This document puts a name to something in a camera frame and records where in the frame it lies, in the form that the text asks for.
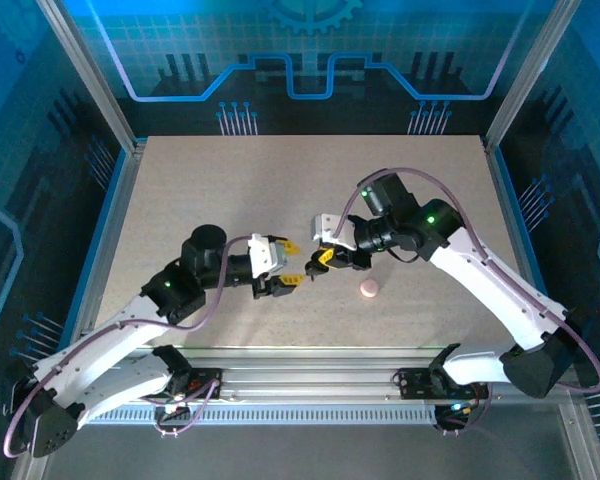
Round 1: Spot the long aluminium frame rail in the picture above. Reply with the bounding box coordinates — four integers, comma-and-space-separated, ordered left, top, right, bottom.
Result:
47, 346, 580, 404

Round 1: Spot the aluminium side rail blue trim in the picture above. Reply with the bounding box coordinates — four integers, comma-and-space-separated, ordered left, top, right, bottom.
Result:
481, 135, 579, 366
54, 138, 149, 364

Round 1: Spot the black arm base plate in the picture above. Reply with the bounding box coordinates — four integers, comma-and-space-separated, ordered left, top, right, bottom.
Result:
396, 367, 487, 401
179, 366, 225, 401

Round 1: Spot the slotted grey cable duct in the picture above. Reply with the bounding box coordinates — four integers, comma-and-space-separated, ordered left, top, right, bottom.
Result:
87, 403, 444, 427

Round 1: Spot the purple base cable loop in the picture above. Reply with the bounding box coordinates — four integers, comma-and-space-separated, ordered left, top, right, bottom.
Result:
153, 368, 225, 438
432, 374, 492, 437

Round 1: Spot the aluminium frame post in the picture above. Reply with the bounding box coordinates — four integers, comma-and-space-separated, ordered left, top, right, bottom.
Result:
33, 0, 149, 154
481, 0, 584, 154

